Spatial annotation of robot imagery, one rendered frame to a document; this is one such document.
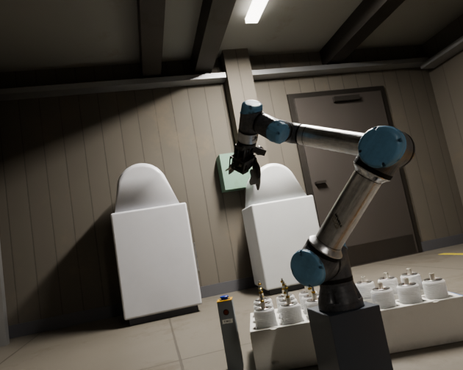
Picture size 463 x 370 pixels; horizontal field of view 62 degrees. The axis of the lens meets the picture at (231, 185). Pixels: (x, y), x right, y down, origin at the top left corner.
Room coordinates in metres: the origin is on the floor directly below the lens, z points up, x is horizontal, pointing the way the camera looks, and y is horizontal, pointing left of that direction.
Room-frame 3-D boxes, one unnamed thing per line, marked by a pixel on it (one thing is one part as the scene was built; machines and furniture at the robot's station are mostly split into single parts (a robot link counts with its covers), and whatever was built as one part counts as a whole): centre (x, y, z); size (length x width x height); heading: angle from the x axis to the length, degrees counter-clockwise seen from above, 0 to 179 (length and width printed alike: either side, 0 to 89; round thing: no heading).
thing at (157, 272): (3.64, 0.80, 0.70); 0.69 x 0.59 x 1.39; 102
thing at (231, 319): (1.84, 0.12, 0.16); 0.07 x 0.07 x 0.31; 88
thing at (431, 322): (1.89, -0.70, 0.09); 0.39 x 0.39 x 0.18; 0
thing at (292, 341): (1.91, -0.17, 0.09); 0.39 x 0.39 x 0.18; 88
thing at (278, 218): (3.90, -0.41, 0.61); 0.66 x 0.56 x 1.23; 103
